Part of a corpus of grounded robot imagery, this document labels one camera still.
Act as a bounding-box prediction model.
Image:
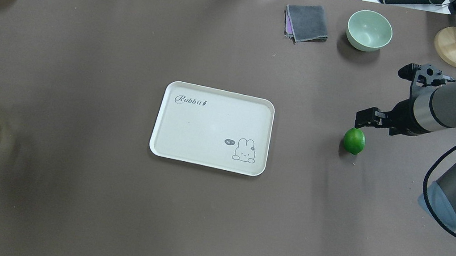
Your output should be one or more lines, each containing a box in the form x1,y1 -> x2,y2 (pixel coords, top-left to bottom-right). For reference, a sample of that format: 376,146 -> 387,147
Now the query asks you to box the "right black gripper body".
374,63 -> 456,136

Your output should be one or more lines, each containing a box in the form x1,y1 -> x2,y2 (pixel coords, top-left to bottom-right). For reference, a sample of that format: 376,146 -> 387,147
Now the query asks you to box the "green lime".
343,128 -> 366,155

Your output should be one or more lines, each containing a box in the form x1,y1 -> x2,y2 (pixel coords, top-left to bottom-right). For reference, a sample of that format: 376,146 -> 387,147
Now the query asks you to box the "white rabbit tray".
149,81 -> 275,176

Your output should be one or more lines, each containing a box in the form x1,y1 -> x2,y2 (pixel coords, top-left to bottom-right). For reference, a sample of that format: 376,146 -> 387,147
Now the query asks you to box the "mint green bowl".
346,10 -> 393,52

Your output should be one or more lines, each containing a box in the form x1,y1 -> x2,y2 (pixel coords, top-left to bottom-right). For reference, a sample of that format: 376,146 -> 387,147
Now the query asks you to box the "grey folded cloth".
285,5 -> 328,43

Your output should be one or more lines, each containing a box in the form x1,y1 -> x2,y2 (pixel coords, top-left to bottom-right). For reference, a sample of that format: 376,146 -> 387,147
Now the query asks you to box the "purple cloth under grey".
284,11 -> 294,38

